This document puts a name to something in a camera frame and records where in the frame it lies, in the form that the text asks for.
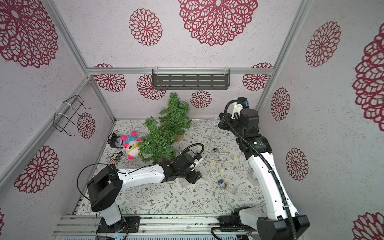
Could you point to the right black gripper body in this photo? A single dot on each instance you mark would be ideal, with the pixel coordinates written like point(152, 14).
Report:
point(224, 125)

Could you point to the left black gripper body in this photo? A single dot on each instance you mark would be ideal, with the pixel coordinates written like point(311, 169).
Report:
point(192, 176)

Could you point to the green christmas tree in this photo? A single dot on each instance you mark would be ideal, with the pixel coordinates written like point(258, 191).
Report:
point(174, 118)
point(157, 144)

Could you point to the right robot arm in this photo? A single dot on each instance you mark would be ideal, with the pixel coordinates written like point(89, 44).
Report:
point(283, 221)

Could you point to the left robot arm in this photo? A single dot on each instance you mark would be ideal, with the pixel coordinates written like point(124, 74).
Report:
point(105, 186)

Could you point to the colourful plush toy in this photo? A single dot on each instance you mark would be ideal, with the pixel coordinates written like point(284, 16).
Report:
point(131, 145)

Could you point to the clear tape roll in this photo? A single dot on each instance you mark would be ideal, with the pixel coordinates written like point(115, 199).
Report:
point(252, 178)

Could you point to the striped flag item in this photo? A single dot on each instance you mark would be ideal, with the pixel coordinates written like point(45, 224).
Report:
point(116, 156)

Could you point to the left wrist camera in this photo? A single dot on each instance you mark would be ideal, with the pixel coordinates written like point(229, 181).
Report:
point(197, 158)

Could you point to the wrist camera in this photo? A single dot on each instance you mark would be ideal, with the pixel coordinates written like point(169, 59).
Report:
point(197, 158)
point(238, 107)

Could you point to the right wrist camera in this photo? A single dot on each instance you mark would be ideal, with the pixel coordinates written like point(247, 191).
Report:
point(238, 107)

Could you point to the grey wall shelf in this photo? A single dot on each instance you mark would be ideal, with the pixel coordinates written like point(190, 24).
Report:
point(191, 79)

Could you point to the black wire wall rack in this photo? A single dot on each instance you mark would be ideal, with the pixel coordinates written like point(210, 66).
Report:
point(62, 119)

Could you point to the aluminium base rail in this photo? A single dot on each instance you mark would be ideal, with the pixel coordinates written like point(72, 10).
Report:
point(86, 225)

